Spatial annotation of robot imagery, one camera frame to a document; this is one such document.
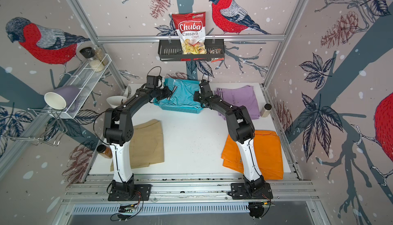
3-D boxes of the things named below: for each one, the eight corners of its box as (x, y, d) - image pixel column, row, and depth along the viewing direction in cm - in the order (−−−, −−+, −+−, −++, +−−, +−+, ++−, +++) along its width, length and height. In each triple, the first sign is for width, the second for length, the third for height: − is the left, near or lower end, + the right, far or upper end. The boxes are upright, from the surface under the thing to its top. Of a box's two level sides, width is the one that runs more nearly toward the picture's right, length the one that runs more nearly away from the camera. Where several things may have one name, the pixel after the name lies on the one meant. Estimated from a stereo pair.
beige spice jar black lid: (260, 118, 104) (265, 108, 95) (258, 113, 107) (263, 103, 98) (266, 118, 104) (272, 108, 95) (265, 113, 107) (270, 103, 98)
